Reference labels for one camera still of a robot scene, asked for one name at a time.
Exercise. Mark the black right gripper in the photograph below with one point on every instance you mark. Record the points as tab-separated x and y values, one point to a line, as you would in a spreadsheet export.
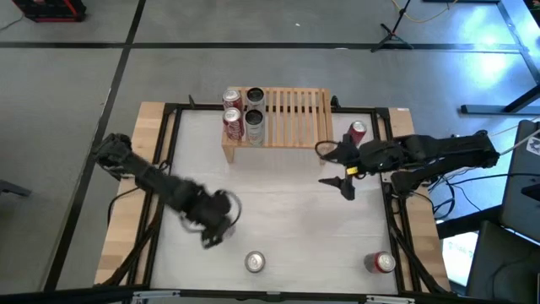
371	156

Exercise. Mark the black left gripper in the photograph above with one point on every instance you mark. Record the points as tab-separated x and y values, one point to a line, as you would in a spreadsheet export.
208	209

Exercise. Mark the silver beverage can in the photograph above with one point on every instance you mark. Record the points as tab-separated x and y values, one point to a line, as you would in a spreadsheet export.
255	96
255	262
255	133

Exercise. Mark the red beverage can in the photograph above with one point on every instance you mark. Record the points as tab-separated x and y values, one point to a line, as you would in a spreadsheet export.
381	262
232	100
233	126
358	131

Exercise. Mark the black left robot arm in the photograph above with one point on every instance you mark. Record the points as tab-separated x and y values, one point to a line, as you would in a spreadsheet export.
147	173

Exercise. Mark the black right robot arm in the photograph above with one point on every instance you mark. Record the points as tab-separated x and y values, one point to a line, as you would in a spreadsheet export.
447	148

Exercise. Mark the wooden slatted shelf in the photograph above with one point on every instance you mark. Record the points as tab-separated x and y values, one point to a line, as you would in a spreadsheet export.
287	144

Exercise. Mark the black desk foot bar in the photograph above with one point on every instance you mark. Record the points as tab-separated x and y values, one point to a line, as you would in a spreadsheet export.
464	224

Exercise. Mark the white printed sheet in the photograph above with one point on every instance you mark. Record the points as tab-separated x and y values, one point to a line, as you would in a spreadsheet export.
460	257

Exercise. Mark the black tripod stand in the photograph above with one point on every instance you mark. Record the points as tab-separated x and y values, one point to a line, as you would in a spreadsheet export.
392	34

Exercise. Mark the grey equipment case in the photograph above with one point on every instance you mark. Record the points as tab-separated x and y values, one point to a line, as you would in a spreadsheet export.
521	190

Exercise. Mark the grey chair base leg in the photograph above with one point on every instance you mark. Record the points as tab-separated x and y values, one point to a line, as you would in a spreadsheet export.
12	188

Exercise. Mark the red and black crate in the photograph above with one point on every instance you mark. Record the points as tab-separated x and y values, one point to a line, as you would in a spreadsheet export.
46	12

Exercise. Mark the black desk leg frame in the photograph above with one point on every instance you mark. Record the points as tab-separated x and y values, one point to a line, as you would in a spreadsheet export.
485	109

